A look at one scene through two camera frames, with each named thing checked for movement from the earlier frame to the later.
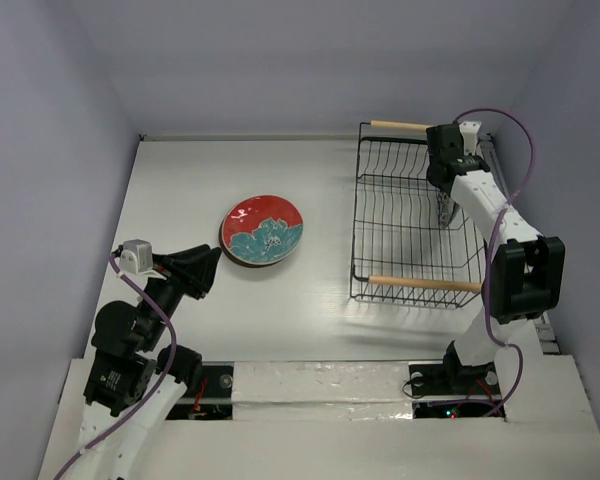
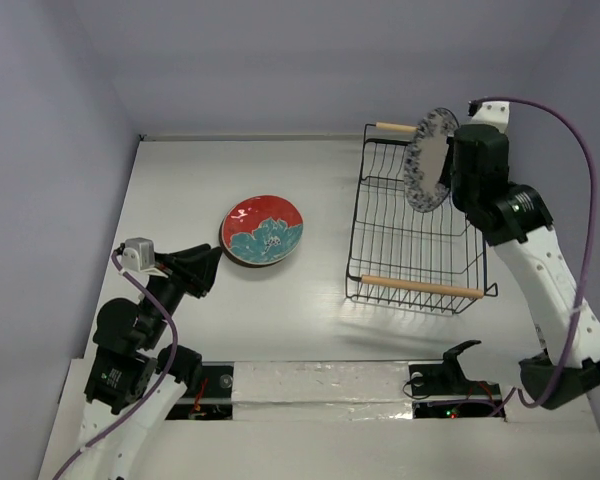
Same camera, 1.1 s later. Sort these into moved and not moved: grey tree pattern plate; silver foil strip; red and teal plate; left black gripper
Moved: grey tree pattern plate
Not moved: left black gripper; red and teal plate; silver foil strip
